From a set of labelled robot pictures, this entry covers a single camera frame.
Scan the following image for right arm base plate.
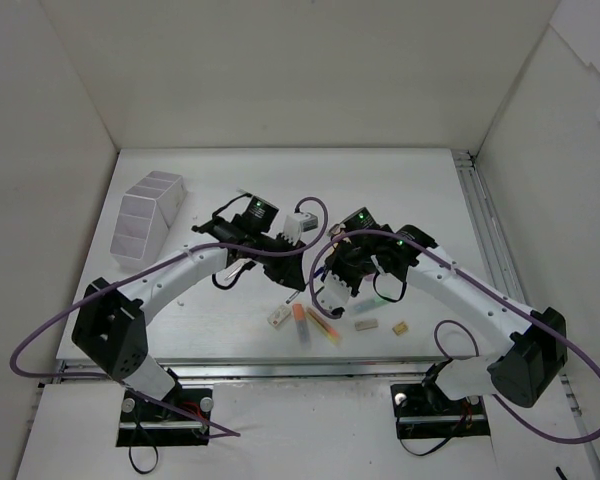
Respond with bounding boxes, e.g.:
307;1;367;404
390;383;491;440

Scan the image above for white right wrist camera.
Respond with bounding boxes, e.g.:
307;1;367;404
316;273;352;318

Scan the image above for white eraser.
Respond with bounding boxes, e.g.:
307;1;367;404
354;319;379;332

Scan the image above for aluminium rail frame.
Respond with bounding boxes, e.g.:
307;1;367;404
54;149;581;431

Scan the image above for small tan staples box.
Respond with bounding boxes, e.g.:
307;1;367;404
392;322;408;336

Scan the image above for twin orange yellow highlighter pack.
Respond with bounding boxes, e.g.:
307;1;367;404
307;308;341;345

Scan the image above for orange cap highlighter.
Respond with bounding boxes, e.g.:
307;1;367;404
292;303;311;351

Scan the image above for black handled scissors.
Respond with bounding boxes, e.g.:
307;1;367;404
223;259;254;283

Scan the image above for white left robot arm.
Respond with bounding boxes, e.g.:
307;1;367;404
71;198;317;420

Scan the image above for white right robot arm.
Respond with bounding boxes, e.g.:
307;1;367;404
316;208;567;412

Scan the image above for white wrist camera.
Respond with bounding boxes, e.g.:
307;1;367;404
316;273;352;318
282;212;318;245

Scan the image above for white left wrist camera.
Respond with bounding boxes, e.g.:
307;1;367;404
282;212;318;245

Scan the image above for green highlighter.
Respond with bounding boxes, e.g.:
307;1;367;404
350;297;388;316

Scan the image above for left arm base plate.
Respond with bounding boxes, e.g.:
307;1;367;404
116;392;209;447

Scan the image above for white compartment organizer box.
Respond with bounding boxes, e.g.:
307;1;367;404
110;171;187;270

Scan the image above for blue gel pen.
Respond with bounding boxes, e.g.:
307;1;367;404
285;291;302;304

